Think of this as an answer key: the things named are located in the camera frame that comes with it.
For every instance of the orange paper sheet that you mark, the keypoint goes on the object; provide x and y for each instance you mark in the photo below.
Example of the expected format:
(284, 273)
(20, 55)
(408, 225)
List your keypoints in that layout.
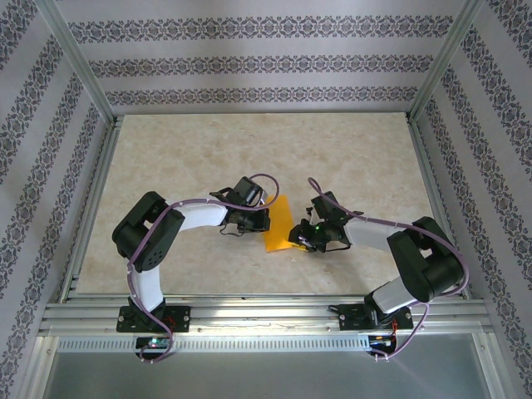
(277, 224)

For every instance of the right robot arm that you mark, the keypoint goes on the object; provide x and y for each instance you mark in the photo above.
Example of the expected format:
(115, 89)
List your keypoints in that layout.
(367, 234)

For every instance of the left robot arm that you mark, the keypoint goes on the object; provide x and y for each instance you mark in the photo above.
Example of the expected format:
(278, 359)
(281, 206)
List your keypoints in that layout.
(199, 216)

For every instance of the small controller board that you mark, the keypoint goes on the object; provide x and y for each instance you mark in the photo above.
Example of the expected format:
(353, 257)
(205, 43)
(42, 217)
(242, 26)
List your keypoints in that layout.
(382, 340)

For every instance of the grey metal panel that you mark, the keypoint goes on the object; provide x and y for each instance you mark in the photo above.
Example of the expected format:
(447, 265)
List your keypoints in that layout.
(266, 374)

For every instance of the controller board with green light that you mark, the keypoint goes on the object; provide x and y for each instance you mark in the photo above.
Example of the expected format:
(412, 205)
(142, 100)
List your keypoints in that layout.
(154, 343)

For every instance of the white left gripper bracket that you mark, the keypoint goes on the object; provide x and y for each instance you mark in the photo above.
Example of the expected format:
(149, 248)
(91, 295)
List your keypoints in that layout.
(264, 198)

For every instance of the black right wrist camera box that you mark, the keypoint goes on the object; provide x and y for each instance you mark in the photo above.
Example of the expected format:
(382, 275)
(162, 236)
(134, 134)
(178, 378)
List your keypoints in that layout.
(326, 205)

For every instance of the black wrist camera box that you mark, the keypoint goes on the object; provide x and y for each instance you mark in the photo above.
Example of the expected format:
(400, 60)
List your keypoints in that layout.
(246, 190)
(326, 205)

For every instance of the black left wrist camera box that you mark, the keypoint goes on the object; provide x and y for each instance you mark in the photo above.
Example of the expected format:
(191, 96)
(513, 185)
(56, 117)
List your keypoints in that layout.
(246, 190)

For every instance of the aluminium mounting rail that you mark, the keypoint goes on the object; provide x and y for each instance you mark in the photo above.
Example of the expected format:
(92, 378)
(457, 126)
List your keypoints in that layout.
(266, 316)

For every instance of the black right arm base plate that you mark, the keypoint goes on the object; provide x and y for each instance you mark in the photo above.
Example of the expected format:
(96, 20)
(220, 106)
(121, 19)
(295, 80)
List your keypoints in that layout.
(353, 320)

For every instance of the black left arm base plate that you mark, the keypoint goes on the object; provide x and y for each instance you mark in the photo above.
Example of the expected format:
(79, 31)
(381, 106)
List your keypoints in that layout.
(183, 318)

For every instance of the aluminium side rail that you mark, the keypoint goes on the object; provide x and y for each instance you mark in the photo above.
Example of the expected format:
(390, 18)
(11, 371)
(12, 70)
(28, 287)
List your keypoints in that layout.
(95, 195)

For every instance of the aluminium frame post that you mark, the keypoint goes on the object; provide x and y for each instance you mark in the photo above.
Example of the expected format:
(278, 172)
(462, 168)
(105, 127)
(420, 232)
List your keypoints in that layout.
(444, 62)
(75, 58)

